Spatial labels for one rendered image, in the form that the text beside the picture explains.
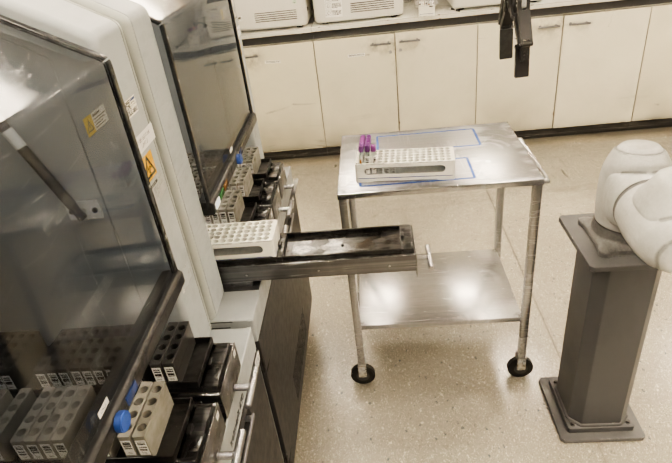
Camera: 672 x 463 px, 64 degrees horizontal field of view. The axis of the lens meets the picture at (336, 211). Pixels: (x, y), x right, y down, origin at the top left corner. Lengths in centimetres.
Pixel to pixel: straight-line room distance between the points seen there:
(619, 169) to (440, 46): 225
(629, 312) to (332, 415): 103
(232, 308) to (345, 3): 247
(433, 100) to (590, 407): 230
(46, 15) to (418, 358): 172
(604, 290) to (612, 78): 247
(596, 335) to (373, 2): 242
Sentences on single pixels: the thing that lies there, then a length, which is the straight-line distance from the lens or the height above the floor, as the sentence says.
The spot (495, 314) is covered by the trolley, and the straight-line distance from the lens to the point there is 196.
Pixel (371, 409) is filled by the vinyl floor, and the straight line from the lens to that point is 203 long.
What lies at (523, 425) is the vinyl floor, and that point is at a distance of 201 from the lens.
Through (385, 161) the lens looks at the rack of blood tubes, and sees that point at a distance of 162.
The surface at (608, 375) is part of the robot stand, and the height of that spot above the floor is 26.
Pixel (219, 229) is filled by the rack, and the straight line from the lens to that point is 143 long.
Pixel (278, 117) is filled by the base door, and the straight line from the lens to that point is 370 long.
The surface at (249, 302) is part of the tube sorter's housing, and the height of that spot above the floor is 73.
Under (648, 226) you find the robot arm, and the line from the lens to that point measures 132.
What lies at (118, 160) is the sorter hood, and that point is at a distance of 90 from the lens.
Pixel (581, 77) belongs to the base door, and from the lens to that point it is 386.
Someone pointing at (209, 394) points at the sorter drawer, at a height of 81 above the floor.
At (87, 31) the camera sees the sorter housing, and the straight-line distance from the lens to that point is 94.
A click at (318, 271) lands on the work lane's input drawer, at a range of 135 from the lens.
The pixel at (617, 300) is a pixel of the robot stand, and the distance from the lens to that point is 166.
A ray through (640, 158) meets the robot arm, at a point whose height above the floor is 96.
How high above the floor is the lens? 157
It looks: 30 degrees down
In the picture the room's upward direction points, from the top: 7 degrees counter-clockwise
